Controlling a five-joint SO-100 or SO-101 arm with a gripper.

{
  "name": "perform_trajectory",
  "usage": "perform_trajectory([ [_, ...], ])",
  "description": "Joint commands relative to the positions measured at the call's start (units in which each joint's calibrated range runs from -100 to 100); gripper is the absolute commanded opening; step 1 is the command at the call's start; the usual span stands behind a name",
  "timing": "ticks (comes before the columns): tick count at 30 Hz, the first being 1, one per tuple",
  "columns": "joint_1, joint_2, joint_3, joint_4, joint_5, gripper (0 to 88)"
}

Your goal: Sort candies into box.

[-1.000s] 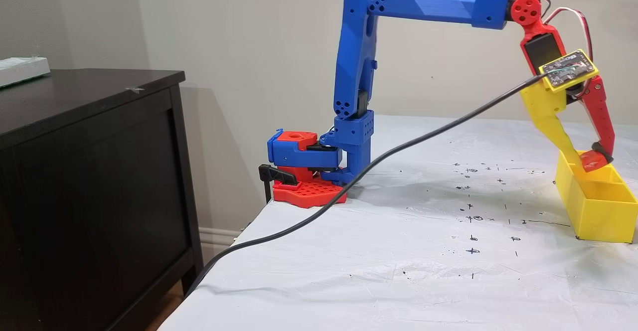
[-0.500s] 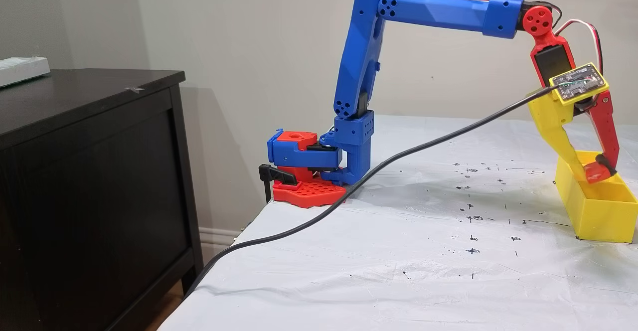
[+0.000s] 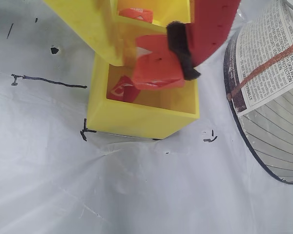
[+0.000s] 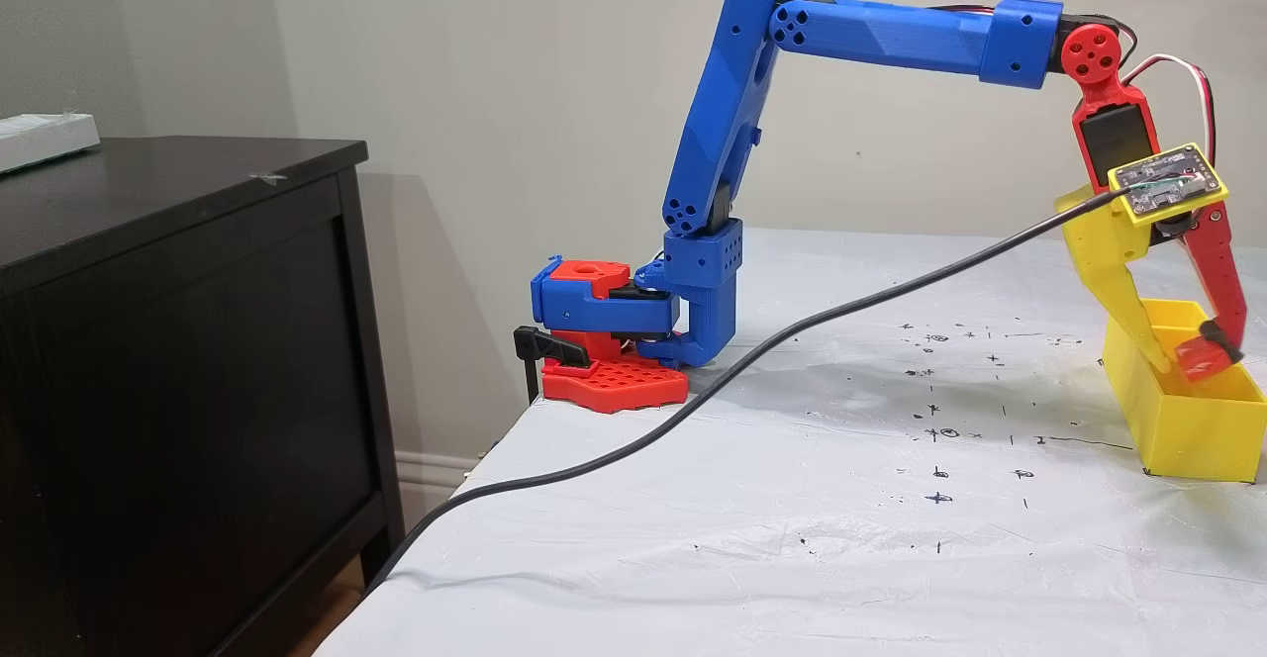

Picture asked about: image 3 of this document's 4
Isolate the orange candy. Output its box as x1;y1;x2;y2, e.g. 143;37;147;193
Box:
131;34;187;91
118;7;155;24

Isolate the white plastic table cover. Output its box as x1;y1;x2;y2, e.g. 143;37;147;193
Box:
0;0;293;234

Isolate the yellow three-compartment box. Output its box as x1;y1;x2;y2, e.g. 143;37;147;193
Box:
86;0;201;141

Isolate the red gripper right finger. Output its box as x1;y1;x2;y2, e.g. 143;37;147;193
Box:
166;0;242;81

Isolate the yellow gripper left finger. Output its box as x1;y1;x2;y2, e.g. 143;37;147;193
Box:
42;0;127;68

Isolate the red candy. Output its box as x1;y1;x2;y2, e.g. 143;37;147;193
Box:
109;75;140;102

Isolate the paint can with text label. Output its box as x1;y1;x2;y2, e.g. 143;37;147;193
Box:
223;0;293;185

